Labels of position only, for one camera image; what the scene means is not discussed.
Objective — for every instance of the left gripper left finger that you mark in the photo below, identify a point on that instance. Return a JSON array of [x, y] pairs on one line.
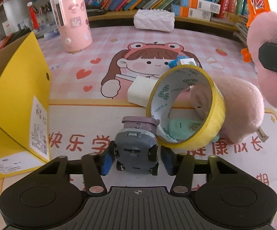
[[94, 167]]

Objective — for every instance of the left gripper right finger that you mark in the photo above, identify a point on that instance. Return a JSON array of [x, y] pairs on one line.
[[182, 167]]

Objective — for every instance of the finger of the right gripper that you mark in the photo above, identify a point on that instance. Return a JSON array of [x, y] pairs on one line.
[[268, 56]]

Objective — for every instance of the mint green small case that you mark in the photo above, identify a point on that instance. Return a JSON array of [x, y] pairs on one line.
[[181, 129]]

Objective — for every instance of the grey purple toy car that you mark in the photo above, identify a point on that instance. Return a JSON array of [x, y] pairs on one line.
[[136, 147]]

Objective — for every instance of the yellow tape roll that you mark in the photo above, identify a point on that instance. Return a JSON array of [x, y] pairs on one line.
[[172, 92]]

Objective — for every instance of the white eraser block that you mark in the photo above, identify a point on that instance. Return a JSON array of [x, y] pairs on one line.
[[142, 93]]

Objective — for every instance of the small white box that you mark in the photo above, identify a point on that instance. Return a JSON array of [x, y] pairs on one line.
[[187, 61]]

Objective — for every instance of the blue wrapper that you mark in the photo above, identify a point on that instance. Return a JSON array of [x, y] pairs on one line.
[[176, 62]]

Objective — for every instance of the stack of papers and notebooks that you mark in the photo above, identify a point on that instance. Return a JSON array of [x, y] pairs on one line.
[[242, 29]]

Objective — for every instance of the upper white orange box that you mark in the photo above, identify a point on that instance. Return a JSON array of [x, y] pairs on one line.
[[201, 5]]

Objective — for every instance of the white orange box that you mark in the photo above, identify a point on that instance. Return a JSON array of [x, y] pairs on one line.
[[201, 5], [191, 13]]

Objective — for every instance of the lower white orange box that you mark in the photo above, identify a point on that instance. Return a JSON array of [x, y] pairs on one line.
[[191, 13]]

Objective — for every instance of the yellow cardboard box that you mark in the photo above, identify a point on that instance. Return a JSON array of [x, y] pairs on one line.
[[25, 82]]

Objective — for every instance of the white quilted pouch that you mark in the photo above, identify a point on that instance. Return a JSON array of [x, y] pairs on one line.
[[154, 19]]

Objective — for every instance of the pink cylindrical humidifier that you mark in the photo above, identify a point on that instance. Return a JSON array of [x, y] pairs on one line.
[[73, 24]]

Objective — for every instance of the red tassel ornament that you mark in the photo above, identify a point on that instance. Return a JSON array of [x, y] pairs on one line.
[[33, 16]]

